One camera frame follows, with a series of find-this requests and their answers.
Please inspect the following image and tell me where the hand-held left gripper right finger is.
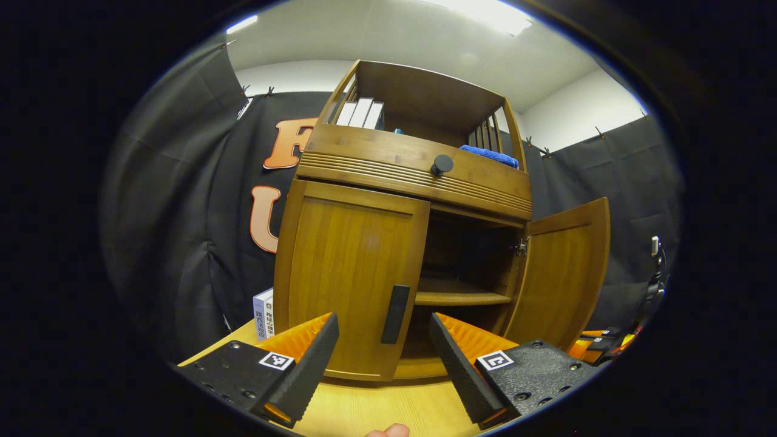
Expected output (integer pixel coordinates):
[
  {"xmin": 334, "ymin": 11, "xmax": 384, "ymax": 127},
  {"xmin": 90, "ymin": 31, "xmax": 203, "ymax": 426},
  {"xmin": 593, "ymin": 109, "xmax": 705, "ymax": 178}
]
[{"xmin": 429, "ymin": 312, "xmax": 599, "ymax": 431}]

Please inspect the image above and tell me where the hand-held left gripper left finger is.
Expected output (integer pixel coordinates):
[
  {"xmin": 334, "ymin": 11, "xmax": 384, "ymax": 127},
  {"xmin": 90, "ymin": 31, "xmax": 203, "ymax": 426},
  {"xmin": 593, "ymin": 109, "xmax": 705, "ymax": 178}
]
[{"xmin": 173, "ymin": 312, "xmax": 341, "ymax": 429}]

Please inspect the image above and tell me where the wooden shoe cabinet door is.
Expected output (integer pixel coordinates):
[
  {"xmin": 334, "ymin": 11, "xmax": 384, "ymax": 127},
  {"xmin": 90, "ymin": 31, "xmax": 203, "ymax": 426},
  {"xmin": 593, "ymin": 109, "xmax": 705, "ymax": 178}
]
[
  {"xmin": 504, "ymin": 197, "xmax": 611, "ymax": 353},
  {"xmin": 273, "ymin": 179, "xmax": 430, "ymax": 382}
]

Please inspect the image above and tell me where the black door handle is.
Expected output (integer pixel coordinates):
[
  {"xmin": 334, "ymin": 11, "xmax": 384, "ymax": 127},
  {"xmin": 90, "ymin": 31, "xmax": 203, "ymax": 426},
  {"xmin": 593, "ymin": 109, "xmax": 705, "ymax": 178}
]
[{"xmin": 381, "ymin": 285, "xmax": 411, "ymax": 345}]

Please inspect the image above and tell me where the wooden double-door shoe cabinet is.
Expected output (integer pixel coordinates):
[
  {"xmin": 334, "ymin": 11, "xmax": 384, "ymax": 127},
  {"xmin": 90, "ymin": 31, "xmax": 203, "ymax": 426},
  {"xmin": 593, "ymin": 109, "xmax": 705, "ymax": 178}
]
[{"xmin": 296, "ymin": 59, "xmax": 535, "ymax": 383}]

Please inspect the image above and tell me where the wooden inner shelf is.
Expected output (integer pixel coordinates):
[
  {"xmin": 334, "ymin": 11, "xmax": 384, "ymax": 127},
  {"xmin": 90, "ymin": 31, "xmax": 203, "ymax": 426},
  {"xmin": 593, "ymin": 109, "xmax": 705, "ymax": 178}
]
[{"xmin": 416, "ymin": 279, "xmax": 514, "ymax": 306}]

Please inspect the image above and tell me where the blue folded towel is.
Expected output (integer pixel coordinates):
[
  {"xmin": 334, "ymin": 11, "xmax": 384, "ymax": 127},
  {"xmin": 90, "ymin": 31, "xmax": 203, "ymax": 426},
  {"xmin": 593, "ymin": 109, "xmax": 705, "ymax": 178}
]
[{"xmin": 460, "ymin": 144, "xmax": 520, "ymax": 169}]

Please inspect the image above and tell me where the wooden drawer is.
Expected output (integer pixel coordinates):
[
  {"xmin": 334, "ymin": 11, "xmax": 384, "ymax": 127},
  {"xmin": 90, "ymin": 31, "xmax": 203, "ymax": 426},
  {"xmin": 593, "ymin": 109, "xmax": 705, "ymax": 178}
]
[{"xmin": 296, "ymin": 124, "xmax": 534, "ymax": 221}]

